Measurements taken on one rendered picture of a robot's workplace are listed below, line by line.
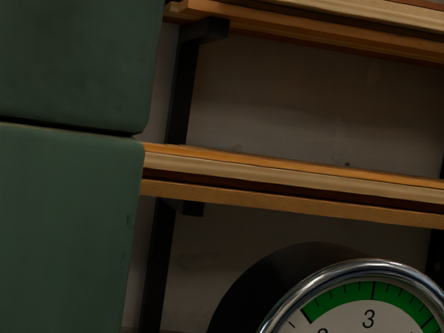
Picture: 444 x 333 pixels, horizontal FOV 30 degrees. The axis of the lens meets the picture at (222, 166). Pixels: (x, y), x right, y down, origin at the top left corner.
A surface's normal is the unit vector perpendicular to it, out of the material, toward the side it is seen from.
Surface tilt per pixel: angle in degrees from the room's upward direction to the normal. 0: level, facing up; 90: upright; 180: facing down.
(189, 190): 90
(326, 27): 91
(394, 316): 90
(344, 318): 90
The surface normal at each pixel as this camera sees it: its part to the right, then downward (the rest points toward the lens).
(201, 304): 0.24, 0.08
